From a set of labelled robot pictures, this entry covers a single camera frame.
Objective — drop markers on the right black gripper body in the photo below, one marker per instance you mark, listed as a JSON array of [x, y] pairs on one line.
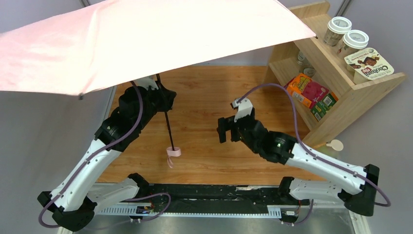
[[231, 128]]

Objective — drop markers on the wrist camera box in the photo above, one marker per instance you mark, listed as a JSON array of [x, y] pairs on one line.
[[244, 108], [147, 83]]

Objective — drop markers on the paper coffee cup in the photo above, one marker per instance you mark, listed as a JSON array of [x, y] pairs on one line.
[[352, 41], [337, 27]]

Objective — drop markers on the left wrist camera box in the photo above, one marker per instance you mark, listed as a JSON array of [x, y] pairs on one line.
[[147, 83]]

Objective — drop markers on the yellow-green juice bottle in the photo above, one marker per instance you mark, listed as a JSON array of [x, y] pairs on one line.
[[334, 144]]

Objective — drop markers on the pink folding umbrella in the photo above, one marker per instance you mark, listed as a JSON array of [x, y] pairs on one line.
[[55, 72]]

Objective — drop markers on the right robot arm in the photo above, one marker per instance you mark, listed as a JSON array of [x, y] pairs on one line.
[[354, 186]]

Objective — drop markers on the glass jar on shelf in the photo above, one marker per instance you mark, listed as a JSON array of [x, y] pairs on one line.
[[305, 66]]

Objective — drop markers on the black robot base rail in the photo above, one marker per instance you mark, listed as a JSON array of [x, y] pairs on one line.
[[203, 200]]

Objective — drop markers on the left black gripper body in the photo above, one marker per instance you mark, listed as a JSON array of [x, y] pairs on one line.
[[166, 99]]

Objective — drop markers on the green snack box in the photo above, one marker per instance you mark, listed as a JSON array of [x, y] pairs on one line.
[[321, 108]]

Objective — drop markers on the left paper coffee cup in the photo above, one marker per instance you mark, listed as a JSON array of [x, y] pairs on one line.
[[337, 27]]

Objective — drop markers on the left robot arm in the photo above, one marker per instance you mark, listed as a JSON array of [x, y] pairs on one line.
[[72, 204]]

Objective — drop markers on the right paper coffee cup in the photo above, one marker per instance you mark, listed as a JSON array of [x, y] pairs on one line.
[[352, 41]]

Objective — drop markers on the Chobani flip yogurt pack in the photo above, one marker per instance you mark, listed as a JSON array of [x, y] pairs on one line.
[[367, 65]]

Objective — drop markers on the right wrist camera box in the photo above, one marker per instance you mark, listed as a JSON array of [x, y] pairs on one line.
[[244, 108]]

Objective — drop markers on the orange pink snack box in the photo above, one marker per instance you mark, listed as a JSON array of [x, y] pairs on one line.
[[305, 90]]

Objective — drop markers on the wooden shelf rack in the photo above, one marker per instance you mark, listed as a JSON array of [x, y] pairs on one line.
[[353, 99]]

